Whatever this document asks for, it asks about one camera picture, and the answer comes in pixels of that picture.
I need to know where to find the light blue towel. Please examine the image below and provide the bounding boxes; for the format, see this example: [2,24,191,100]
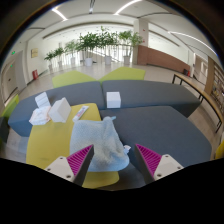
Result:
[69,115,132,173]

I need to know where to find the ceiling strip lights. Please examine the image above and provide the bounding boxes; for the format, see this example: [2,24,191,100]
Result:
[51,0,218,56]

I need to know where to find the green upholstered bench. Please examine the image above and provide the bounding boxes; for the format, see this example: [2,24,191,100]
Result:
[98,66,147,84]
[1,94,20,119]
[51,69,98,89]

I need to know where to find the yellow upholstered seat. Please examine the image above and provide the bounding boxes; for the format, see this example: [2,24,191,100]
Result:
[214,139,224,160]

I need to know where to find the crumpled white plastic bag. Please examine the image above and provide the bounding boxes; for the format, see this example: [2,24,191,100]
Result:
[28,105,52,126]

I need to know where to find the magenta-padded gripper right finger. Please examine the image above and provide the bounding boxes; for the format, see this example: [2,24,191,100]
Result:
[134,143,185,185]

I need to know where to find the large white cube box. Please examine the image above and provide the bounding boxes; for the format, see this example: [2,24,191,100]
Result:
[48,97,72,124]

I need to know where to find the wooden shelf unit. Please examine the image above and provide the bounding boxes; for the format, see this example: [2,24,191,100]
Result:
[204,55,224,116]

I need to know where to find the row of potted plants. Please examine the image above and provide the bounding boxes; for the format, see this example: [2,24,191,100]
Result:
[43,26,144,73]

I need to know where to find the dark grey cube stool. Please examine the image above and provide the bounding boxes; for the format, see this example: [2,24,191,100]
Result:
[0,116,10,143]

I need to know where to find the wooden bench with black frame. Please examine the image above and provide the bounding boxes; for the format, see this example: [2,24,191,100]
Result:
[172,72,224,134]

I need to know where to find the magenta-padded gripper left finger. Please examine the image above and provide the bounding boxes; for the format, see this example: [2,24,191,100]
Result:
[44,143,95,187]

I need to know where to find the stack of white tissue packs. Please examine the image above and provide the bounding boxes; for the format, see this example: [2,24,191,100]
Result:
[34,91,52,109]

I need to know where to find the small white cube box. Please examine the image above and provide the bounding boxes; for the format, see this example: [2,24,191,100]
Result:
[105,91,122,109]

